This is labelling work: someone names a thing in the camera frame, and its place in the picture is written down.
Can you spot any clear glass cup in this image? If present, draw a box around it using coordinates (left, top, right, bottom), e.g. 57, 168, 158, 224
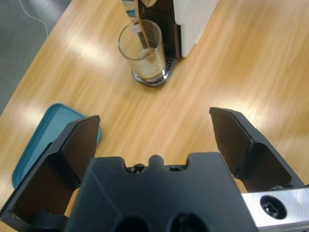
117, 18, 168, 82

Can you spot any white capsule coffee machine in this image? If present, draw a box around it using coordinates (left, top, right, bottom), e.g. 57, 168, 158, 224
120, 0, 221, 88

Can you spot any thin white cable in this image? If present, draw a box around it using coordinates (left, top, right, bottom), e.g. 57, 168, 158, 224
17, 0, 49, 37

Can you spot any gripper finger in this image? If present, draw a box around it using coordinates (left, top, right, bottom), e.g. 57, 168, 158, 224
209, 107, 307, 193
0, 115, 101, 232

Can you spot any teal plastic tray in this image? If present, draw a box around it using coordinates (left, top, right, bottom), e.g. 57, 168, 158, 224
11, 103, 102, 189

